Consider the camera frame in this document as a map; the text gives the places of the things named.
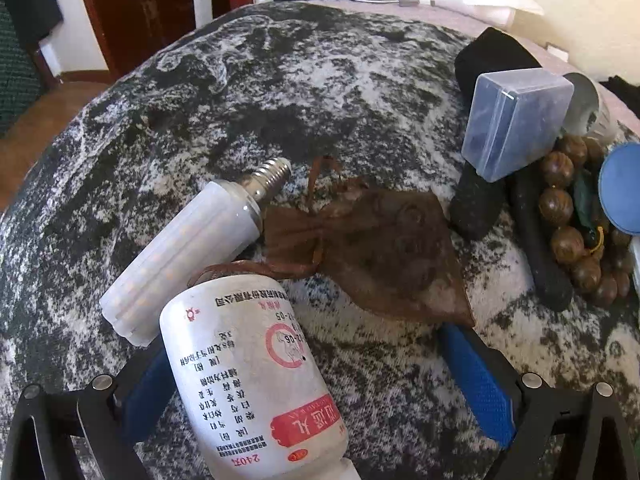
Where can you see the short black foam grip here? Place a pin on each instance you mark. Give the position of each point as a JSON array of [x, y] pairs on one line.
[[475, 205]]

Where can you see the green mesh chair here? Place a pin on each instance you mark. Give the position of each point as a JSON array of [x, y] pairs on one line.
[[15, 75]]

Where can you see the blue round lid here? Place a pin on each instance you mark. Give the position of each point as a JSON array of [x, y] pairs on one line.
[[622, 190]]

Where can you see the white wall socket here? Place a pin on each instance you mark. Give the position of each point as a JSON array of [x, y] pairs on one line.
[[558, 53]]

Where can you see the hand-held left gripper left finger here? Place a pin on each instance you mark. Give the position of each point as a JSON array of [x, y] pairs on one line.
[[142, 392]]

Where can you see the black white marbled desktop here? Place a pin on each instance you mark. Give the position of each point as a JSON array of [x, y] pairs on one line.
[[300, 110]]

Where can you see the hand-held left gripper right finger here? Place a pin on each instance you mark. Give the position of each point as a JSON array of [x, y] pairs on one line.
[[477, 385]]

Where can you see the translucent plastic box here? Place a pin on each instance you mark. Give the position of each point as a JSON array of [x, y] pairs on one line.
[[515, 120]]

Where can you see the white LED corn bulb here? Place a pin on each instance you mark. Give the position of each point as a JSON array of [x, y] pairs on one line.
[[180, 255]]

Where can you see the white medicine bottle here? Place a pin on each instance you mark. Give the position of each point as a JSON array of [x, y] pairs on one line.
[[250, 375]]

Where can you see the brown wooden door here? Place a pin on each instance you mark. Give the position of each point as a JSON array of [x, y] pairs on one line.
[[145, 10]]

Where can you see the black cloth case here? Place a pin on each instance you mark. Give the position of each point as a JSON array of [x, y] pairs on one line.
[[492, 57]]

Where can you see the white cup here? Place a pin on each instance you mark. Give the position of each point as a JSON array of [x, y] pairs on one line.
[[585, 105]]

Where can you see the long black foam grip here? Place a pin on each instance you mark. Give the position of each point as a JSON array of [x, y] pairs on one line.
[[540, 250]]

